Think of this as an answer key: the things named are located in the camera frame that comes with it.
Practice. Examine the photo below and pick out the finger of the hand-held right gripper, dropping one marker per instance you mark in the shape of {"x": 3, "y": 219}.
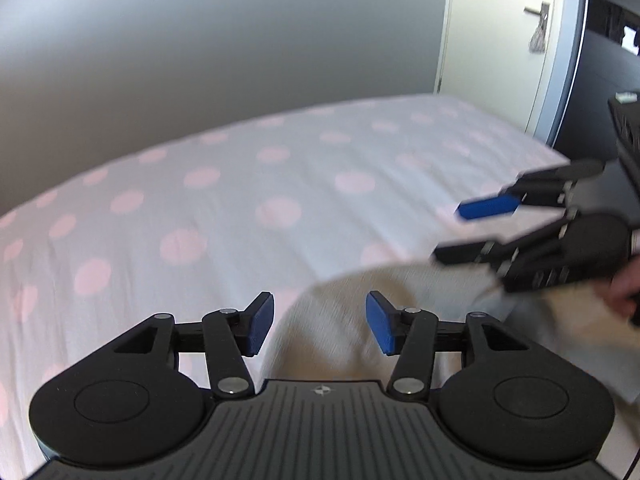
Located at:
{"x": 470, "y": 252}
{"x": 490, "y": 207}

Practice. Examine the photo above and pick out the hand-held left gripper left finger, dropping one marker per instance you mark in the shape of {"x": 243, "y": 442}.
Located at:
{"x": 260, "y": 322}

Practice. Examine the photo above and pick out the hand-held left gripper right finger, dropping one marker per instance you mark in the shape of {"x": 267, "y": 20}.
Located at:
{"x": 382, "y": 322}

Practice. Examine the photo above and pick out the beige fleece hoodie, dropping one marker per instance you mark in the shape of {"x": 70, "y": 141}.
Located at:
{"x": 340, "y": 290}

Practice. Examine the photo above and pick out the person's right hand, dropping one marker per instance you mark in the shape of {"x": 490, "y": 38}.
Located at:
{"x": 627, "y": 292}

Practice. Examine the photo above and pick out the bed with pink dotted sheet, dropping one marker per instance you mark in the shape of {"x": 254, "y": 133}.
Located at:
{"x": 200, "y": 210}

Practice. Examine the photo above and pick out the cream door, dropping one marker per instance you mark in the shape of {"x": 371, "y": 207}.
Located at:
{"x": 500, "y": 60}

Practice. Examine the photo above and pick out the dark wardrobe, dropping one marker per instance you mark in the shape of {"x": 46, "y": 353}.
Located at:
{"x": 600, "y": 60}

